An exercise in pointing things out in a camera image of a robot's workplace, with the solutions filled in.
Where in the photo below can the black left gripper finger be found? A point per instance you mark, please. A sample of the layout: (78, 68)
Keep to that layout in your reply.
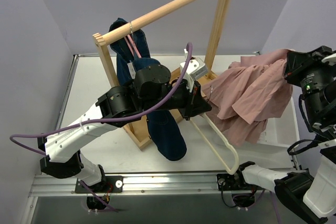
(198, 105)
(197, 89)

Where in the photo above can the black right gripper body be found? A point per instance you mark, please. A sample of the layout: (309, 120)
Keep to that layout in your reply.
(293, 61)

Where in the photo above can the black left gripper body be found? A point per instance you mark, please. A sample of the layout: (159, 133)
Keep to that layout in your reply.
(192, 100)

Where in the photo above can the pink pleated skirt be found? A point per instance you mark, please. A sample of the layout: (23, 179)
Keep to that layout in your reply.
(249, 93)

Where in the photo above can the dark blue denim skirt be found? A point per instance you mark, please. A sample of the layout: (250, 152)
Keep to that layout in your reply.
(161, 125)

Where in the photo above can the pink hanger with metal hook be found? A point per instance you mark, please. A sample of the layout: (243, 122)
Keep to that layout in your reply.
(131, 44)

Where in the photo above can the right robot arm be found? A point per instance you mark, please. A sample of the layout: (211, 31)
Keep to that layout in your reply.
(309, 196)

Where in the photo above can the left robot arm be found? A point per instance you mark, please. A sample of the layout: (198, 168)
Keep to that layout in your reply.
(116, 108)

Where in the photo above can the white paper price tag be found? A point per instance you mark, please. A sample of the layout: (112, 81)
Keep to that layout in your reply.
(132, 71)

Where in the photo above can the white plastic basket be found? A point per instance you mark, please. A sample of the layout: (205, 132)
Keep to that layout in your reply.
(283, 131)

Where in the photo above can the wooden clothes rack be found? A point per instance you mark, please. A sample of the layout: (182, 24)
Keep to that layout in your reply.
(103, 41)

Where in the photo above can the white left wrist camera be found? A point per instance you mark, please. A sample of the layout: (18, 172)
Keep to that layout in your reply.
(196, 69)

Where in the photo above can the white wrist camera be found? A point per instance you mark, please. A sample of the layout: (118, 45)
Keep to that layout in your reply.
(196, 69)
(330, 60)

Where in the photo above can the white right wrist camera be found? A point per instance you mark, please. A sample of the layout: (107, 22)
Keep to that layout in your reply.
(330, 60)

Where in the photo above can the aluminium mounting rail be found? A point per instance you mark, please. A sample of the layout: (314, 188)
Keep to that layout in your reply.
(133, 185)

